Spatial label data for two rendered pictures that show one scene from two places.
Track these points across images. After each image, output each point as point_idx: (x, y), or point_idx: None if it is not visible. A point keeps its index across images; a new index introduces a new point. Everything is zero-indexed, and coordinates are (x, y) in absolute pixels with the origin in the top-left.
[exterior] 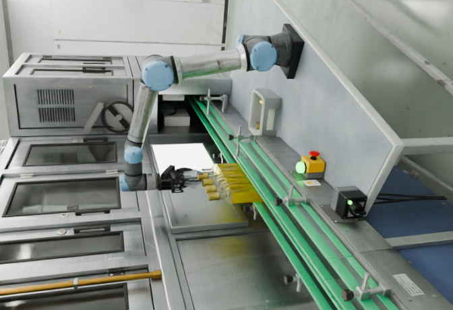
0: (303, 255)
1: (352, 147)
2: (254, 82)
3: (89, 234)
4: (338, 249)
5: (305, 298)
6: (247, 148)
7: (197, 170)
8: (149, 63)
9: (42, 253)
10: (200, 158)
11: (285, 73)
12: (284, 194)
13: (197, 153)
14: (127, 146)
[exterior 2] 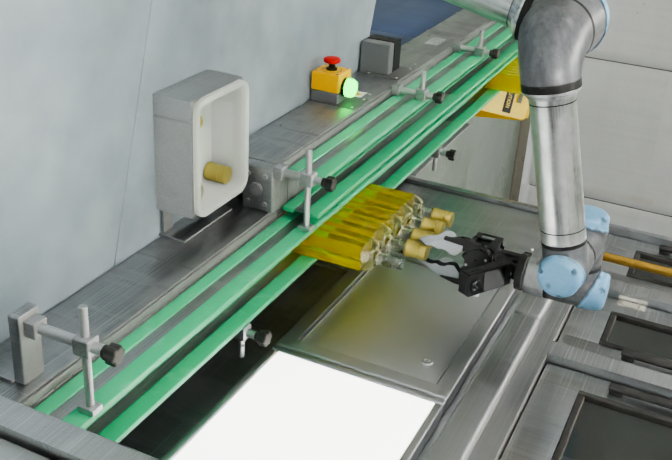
0: (443, 117)
1: None
2: (66, 147)
3: (666, 359)
4: (441, 70)
5: (421, 181)
6: (331, 165)
7: (433, 235)
8: None
9: None
10: (256, 414)
11: None
12: (407, 105)
13: (234, 441)
14: (587, 248)
